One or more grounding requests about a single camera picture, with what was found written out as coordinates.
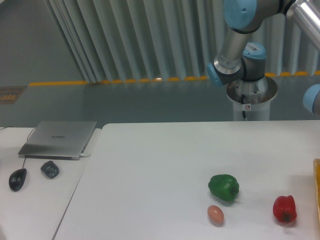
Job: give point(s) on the black power adapter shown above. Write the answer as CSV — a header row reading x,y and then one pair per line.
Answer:
x,y
50,169

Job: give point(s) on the black computer mouse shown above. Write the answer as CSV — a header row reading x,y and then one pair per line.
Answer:
x,y
17,179

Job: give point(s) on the green bell pepper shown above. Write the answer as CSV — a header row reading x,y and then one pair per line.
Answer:
x,y
224,186

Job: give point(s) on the silver closed laptop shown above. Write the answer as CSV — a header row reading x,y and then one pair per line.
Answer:
x,y
60,140

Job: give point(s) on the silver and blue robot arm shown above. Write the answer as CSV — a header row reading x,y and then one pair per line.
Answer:
x,y
240,65

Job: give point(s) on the yellow wooden tray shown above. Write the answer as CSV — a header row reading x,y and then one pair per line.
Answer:
x,y
316,174

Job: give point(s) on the red bell pepper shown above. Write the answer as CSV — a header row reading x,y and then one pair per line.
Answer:
x,y
284,209

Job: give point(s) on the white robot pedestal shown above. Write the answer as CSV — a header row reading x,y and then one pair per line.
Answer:
x,y
251,100

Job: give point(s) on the brown egg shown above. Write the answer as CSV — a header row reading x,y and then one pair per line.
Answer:
x,y
215,214

